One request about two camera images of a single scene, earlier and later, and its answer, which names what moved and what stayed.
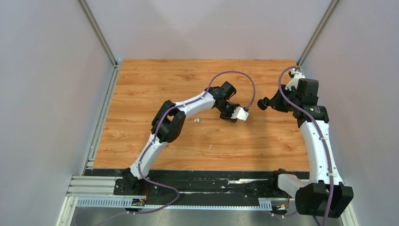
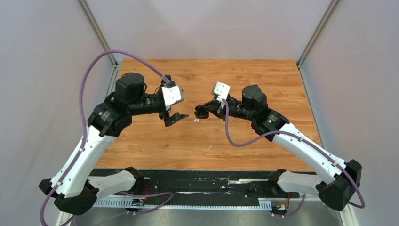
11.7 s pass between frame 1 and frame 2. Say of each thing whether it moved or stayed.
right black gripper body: moved
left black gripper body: moved
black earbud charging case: moved
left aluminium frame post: stayed
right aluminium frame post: stayed
